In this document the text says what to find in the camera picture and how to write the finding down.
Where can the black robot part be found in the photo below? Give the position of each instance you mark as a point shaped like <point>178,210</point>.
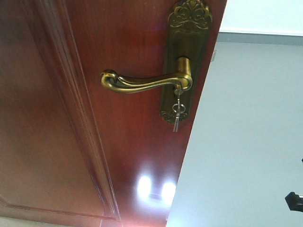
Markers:
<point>294,201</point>

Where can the brown wooden door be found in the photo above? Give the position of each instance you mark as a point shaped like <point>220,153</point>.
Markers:
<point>73,152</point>

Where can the brass lock backplate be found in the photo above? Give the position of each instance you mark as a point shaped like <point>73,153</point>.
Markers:
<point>189,25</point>

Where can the silver keys bunch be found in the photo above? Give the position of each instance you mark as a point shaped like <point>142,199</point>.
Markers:
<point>178,108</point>

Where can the brass door lever handle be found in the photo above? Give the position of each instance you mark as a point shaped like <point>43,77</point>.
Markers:
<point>181,80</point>

